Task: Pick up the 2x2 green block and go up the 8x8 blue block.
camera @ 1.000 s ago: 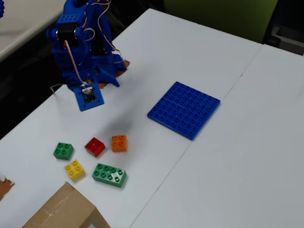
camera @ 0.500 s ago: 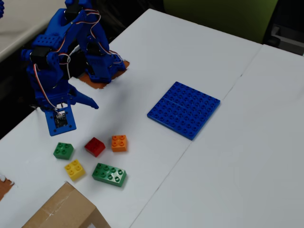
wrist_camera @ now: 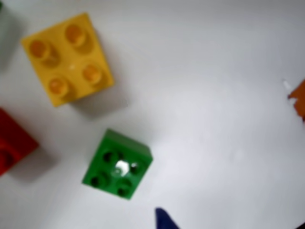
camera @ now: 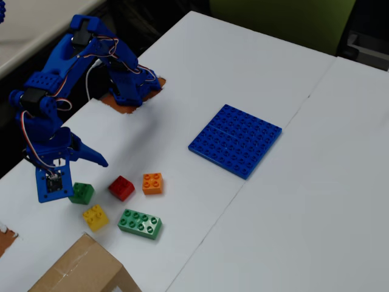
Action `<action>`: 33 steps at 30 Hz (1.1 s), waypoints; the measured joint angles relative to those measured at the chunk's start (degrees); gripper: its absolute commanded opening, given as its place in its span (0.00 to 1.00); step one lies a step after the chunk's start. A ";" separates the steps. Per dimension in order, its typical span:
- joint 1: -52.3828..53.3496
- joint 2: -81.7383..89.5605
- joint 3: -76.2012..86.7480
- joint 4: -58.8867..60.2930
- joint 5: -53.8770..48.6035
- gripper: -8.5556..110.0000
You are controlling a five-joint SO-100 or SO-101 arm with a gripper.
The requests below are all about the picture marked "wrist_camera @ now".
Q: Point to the yellow 2x2 block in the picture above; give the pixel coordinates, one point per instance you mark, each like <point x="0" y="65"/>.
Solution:
<point x="69" y="59"/>

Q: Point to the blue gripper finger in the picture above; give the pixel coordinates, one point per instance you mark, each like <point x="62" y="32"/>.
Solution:
<point x="164" y="219"/>

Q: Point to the red 2x2 block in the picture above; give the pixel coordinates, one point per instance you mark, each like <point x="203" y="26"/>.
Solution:
<point x="14" y="143"/>

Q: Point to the green 2x2 block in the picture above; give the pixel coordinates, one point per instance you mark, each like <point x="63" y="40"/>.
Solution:
<point x="119" y="162"/>

